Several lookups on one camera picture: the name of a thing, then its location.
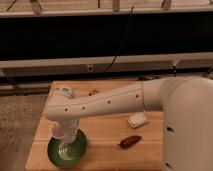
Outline brown chili pepper toy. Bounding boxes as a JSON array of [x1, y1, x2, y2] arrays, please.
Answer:
[[119, 135, 142, 149]]

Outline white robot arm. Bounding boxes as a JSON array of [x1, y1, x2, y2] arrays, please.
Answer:
[[44, 77, 213, 171]]

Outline wooden table board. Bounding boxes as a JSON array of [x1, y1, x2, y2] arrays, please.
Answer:
[[25, 79, 165, 171]]

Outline black hanging cable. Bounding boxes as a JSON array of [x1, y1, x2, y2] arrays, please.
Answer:
[[101, 4, 135, 74]]

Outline small brown object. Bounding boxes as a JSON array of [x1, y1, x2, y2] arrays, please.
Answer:
[[88, 89, 99, 96]]

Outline green ceramic bowl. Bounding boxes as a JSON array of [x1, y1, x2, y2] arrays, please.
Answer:
[[47, 129, 87, 168]]

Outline white rectangular sponge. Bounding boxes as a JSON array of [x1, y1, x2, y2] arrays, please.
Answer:
[[127, 112, 148, 128]]

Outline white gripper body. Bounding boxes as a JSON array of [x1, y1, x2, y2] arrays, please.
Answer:
[[52, 118, 79, 143]]

